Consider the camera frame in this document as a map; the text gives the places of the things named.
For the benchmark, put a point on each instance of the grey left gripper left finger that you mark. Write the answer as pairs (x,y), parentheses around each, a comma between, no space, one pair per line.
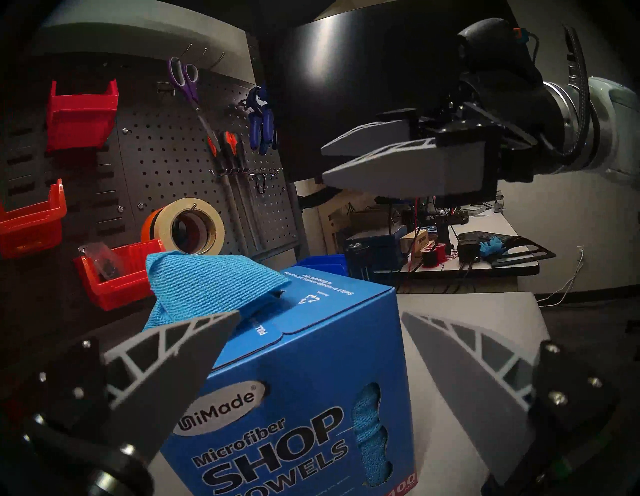
(165,380)

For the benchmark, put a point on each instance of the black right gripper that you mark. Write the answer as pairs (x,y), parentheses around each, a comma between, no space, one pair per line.
(520,130)

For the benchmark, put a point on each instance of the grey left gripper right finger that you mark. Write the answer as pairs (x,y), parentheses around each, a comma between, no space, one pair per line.
(475,395)

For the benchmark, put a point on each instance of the blue microfiber shop towel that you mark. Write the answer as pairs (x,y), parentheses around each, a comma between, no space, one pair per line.
(210,285)

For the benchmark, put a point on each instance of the blue shop towel box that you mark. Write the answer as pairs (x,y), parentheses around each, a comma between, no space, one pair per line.
(325,350)

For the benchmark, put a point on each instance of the blue towel stack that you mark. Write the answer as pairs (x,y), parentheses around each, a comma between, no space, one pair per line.
(372,440)

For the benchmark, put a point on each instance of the small cardboard box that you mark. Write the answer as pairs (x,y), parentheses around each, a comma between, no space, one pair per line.
(415,240)

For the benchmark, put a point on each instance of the dark blue storage crate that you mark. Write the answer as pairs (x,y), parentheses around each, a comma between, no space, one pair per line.
(385,245)

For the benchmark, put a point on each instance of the red plastic parts bin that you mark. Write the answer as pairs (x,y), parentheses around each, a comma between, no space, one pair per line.
(82,122)
(32,227)
(115,292)

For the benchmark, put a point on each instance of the black computer monitor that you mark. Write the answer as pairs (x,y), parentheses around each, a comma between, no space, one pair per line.
(350,60)

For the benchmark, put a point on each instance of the blue plastic storage bin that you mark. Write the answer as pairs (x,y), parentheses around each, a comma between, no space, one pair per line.
(325,263)

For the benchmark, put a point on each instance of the white side table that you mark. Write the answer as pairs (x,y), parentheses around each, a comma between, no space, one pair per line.
(500,227)

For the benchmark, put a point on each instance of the clear plastic parts bag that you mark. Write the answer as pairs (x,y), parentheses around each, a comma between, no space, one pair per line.
(100,260)

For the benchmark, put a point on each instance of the cream masking tape roll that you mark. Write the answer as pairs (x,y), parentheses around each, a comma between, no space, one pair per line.
(166,220)

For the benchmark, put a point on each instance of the black perforated pegboard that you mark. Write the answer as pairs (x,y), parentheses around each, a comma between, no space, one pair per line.
(160,150)

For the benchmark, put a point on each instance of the metal hook rail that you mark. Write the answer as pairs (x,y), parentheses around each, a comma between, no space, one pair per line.
(245,171)

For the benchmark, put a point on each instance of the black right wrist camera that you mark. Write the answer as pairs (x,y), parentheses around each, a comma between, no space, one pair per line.
(492,50)

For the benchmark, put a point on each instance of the black louvered wall panel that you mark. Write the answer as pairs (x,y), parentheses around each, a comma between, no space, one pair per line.
(75,200)

